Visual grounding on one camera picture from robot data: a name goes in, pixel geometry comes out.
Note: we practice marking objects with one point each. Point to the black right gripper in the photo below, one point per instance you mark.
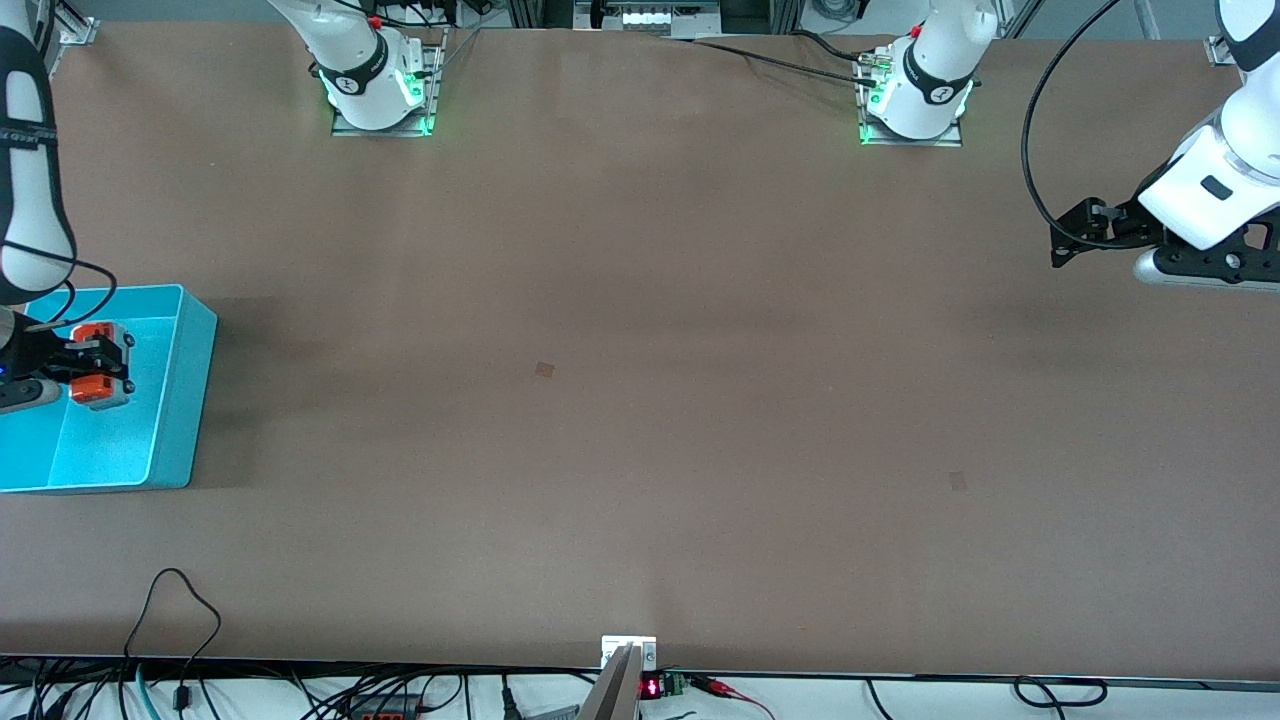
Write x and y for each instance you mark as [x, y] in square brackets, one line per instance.
[36, 353]

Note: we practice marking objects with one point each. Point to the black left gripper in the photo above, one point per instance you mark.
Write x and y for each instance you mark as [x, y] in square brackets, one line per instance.
[1128, 226]

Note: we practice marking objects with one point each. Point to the orange toy bus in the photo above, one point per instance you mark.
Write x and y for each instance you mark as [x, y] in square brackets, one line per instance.
[95, 393]

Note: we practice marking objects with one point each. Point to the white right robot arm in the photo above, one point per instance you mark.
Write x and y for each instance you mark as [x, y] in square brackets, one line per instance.
[355, 70]

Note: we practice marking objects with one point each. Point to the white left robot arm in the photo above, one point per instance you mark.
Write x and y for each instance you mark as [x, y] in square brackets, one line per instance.
[930, 80]

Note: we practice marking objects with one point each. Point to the blue plastic box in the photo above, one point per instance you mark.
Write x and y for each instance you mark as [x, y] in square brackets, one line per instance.
[110, 440]

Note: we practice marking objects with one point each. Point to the red power strip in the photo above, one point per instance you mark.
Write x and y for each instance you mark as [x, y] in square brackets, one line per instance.
[385, 712]

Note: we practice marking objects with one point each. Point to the silver equipment with white lights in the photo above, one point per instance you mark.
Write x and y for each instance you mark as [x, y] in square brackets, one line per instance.
[650, 17]

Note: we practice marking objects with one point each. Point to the white mounting plate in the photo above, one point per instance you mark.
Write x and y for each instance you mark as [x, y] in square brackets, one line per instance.
[612, 645]

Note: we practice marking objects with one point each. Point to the circuit board with red display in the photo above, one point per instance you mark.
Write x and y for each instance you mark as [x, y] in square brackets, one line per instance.
[652, 688]

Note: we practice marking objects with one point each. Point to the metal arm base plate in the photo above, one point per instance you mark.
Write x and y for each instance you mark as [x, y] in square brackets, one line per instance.
[432, 80]
[950, 140]

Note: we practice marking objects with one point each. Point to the small metal corner bracket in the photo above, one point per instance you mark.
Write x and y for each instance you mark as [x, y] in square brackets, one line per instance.
[1215, 52]

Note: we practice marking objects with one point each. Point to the aluminium frame profile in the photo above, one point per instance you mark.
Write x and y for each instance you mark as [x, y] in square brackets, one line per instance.
[80, 28]

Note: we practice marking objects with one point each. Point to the grey metal mount bar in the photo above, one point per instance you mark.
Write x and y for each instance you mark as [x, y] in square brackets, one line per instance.
[615, 690]

